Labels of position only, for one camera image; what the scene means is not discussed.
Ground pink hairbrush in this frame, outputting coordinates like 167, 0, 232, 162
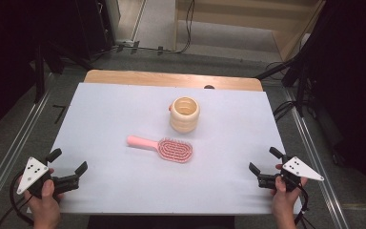
126, 135, 194, 164

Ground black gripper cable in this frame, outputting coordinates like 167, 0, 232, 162
0, 171, 35, 229
294, 182, 316, 229

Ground white board sheet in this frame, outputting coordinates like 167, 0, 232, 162
28, 82, 303, 216

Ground metal floor rail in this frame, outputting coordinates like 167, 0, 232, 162
0, 72, 54, 221
281, 87, 351, 229

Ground cream ribbed cup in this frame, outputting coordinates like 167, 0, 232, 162
168, 96, 201, 134

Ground white power strip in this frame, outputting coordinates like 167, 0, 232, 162
115, 39, 135, 48

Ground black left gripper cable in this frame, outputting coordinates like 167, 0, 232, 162
0, 171, 35, 229

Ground person's right hand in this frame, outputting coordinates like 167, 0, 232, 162
271, 177, 309, 223

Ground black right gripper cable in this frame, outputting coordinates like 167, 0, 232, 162
294, 182, 316, 229

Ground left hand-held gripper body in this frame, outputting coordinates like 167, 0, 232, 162
16, 155, 80, 199

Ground black metal stand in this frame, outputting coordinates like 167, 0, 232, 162
255, 56, 311, 118
31, 40, 93, 103

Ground dark cabinet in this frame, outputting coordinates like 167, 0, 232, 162
75, 0, 116, 61

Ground black hanging cable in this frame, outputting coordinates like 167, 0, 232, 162
174, 0, 195, 54

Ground black floor cables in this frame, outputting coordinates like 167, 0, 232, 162
272, 100, 297, 122

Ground light wooden furniture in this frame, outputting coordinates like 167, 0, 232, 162
173, 0, 327, 62

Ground person's left hand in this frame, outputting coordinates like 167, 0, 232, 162
23, 178, 64, 228

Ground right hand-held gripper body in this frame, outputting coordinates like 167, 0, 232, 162
256, 155, 325, 193

